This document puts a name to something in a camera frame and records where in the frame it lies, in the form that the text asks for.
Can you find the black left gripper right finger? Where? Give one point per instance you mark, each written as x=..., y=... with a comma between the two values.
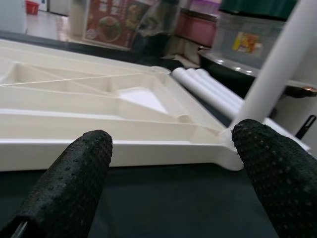
x=282, y=178

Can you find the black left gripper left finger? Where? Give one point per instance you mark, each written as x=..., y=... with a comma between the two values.
x=64, y=188

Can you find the black tablecloth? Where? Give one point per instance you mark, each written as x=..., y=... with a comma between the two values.
x=161, y=198

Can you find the red food poster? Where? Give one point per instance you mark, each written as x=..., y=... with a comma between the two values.
x=109, y=22

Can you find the green round lid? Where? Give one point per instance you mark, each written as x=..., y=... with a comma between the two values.
x=260, y=7

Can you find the pink plastic container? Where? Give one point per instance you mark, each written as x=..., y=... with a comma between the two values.
x=195, y=27

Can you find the red bucket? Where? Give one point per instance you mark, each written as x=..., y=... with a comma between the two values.
x=32, y=6

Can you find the purple plastic tub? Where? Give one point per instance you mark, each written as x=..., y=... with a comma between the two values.
x=205, y=3

